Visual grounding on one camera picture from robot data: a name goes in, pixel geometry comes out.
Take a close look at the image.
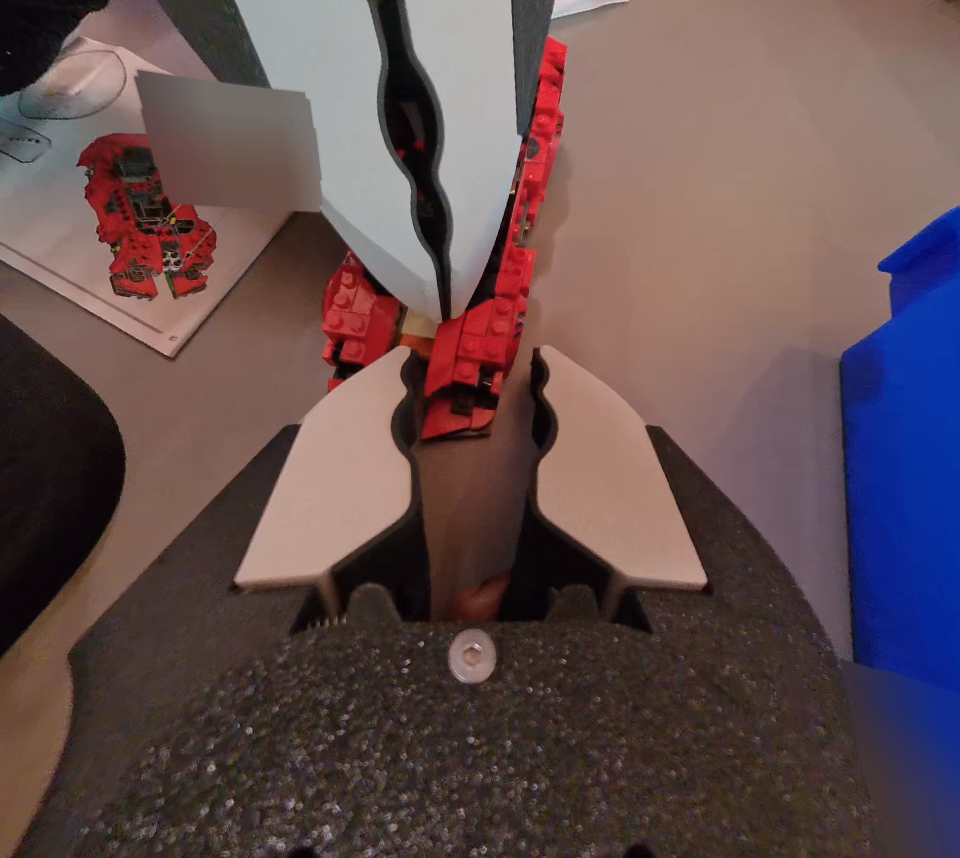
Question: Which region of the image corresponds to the blue plastic bin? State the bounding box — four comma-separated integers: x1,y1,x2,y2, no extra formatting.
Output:
840,205,960,687

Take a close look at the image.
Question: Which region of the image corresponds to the white building instruction booklet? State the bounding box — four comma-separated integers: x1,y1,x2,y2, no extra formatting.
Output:
0,0,294,358

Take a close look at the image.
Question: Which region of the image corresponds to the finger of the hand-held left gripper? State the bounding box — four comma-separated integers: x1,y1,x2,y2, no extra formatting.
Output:
215,0,445,321
378,0,524,321

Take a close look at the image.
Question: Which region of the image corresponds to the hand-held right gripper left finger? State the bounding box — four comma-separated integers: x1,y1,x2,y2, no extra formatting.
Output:
232,345,423,617

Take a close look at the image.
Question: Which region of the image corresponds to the black mesh chair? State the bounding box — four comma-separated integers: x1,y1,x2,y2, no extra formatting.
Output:
0,314,127,657

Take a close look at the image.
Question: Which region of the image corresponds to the person's right hand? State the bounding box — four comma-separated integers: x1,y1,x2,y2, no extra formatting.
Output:
450,573,515,623

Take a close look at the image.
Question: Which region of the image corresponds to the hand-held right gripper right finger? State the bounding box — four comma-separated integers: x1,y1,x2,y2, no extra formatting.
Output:
527,345,710,615

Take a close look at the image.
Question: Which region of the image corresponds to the red toy brick car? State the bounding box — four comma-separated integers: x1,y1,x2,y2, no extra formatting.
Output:
321,36,567,441

